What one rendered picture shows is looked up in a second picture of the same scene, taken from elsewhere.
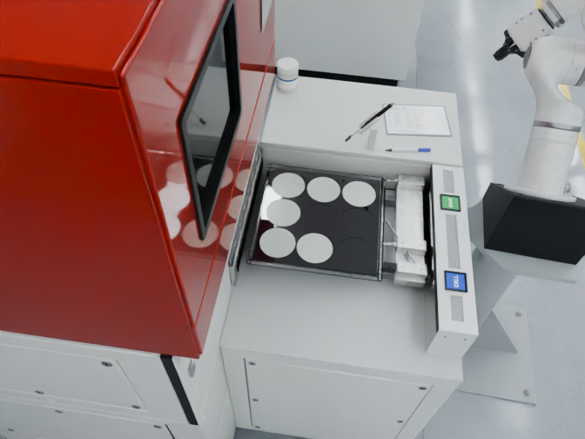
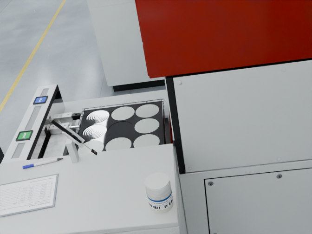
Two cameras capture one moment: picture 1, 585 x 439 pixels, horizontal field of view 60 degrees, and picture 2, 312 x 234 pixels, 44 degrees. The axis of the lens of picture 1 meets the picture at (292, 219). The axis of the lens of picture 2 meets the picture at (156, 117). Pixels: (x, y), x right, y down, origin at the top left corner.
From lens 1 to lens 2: 2.22 m
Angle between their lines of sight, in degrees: 93
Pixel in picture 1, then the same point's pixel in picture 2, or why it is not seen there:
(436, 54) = not seen: outside the picture
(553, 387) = not seen: outside the picture
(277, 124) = (162, 161)
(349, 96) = (89, 209)
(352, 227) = (98, 128)
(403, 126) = (39, 184)
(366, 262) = (90, 114)
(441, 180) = (23, 149)
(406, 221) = (58, 145)
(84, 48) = not seen: outside the picture
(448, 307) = (48, 91)
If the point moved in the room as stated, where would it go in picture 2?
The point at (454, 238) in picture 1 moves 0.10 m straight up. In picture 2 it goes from (30, 120) to (22, 99)
